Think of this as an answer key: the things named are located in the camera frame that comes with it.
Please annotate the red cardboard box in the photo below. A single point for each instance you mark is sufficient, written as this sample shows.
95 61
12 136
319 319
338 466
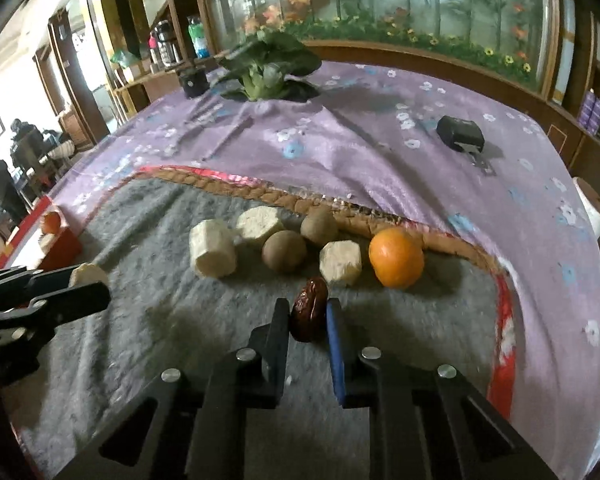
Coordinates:
62 250

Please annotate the green and white bottle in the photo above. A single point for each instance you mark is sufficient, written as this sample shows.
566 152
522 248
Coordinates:
198 37

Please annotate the large pale yam chunk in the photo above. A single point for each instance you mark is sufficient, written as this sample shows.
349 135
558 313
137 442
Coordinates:
212 255

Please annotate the purple spray can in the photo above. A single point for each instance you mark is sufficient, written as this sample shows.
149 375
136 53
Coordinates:
599 112
587 107

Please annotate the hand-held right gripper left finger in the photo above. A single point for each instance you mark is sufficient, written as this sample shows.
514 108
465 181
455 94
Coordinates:
277 345

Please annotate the orange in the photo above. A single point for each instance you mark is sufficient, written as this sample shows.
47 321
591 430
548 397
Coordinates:
396 257
51 222

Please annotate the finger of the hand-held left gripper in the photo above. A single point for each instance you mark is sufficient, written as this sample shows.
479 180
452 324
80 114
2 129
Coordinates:
80 302
40 280

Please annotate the white basket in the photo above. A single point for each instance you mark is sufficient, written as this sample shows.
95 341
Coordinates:
62 150

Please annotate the green plastic bag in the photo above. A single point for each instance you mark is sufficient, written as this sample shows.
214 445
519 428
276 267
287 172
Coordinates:
125 57

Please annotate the green bok choy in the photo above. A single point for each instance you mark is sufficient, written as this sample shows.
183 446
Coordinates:
267 67

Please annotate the white film roll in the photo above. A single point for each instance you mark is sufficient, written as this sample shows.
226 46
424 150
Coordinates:
592 205

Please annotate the small black metal-tipped device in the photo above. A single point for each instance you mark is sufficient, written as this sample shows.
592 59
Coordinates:
460 135

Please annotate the dark red date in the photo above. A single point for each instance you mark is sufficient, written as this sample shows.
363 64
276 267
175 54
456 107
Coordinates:
309 310

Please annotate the peeled sugarcane piece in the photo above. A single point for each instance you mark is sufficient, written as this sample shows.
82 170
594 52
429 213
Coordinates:
87 275
46 243

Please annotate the black box with knob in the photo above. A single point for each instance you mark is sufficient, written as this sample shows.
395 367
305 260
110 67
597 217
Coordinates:
192 80

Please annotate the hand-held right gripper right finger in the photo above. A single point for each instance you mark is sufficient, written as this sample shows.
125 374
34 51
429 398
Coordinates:
336 355

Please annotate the brown egg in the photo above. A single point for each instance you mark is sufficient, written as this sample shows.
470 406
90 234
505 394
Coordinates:
319 226
284 251

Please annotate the purple floral tablecloth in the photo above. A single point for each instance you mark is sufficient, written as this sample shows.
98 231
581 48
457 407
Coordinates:
380 185

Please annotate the grey felt blanket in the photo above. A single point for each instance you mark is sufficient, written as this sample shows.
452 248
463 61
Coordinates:
155 285

